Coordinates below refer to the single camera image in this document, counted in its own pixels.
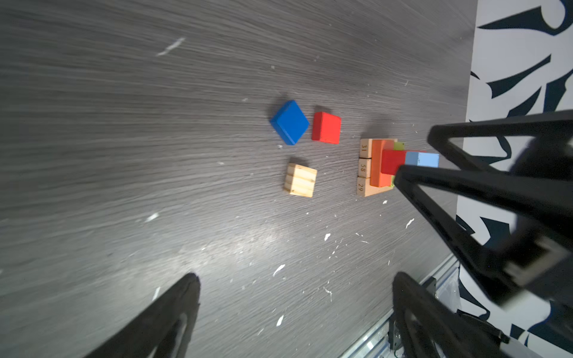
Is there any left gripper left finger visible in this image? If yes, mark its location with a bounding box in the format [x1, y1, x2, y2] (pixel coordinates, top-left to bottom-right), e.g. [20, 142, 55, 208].
[88, 272, 201, 357]

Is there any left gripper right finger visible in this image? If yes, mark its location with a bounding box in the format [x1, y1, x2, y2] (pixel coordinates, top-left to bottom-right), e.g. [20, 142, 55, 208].
[392, 271, 507, 357]

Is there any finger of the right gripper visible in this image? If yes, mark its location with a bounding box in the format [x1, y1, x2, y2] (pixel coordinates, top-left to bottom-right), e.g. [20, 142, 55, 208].
[428, 110, 572, 172]
[395, 166, 572, 306]

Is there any light blue wood block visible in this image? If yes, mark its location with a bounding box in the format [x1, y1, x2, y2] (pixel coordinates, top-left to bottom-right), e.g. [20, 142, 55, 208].
[404, 152, 440, 168]

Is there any natural wood block long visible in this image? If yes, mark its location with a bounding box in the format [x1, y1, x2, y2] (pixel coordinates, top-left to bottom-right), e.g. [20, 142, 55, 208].
[360, 138, 398, 159]
[358, 158, 372, 178]
[357, 177, 394, 197]

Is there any orange wood block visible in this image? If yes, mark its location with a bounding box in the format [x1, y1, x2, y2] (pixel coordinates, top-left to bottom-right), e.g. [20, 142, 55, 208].
[370, 139, 395, 187]

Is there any red arch wood block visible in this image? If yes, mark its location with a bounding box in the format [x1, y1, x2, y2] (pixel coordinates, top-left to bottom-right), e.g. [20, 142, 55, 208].
[381, 150, 407, 175]

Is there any small natural wood cube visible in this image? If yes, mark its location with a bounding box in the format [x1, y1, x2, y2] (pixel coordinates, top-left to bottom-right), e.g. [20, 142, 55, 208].
[284, 163, 318, 198]

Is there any small red wood cube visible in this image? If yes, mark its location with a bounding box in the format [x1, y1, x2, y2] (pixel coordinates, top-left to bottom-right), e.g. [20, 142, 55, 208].
[312, 112, 342, 145]

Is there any dark blue wood cube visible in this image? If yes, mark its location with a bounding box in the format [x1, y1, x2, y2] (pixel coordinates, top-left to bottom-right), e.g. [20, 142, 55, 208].
[270, 100, 310, 146]

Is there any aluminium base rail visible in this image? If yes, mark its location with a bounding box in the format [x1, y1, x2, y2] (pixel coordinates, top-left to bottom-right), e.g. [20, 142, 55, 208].
[341, 255, 461, 357]

